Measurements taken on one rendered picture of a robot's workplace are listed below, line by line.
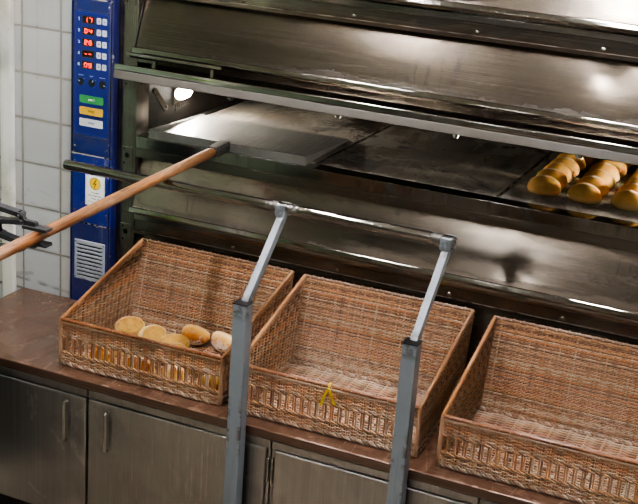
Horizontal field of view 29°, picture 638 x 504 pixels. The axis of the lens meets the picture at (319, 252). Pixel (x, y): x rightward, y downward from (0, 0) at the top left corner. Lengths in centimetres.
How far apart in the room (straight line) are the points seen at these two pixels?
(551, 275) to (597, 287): 13
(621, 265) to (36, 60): 198
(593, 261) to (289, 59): 107
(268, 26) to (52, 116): 86
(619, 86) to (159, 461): 168
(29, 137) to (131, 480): 124
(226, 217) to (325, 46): 65
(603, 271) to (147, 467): 143
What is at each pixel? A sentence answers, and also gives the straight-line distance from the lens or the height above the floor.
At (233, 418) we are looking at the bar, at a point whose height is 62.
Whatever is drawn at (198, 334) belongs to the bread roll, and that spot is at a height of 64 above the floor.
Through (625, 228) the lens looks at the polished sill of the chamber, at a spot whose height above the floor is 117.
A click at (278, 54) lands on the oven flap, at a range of 378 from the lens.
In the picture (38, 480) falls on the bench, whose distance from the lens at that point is 403.
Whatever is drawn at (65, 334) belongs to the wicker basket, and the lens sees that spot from 381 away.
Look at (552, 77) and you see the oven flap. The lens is 353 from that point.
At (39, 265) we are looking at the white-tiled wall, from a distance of 444.
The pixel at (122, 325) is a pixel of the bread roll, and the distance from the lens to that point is 400.
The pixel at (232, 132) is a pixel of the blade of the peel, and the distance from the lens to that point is 416.
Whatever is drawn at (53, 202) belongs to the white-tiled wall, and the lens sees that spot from 433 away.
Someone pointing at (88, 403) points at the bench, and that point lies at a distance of 381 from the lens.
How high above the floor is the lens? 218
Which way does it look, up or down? 19 degrees down
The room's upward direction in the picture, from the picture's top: 4 degrees clockwise
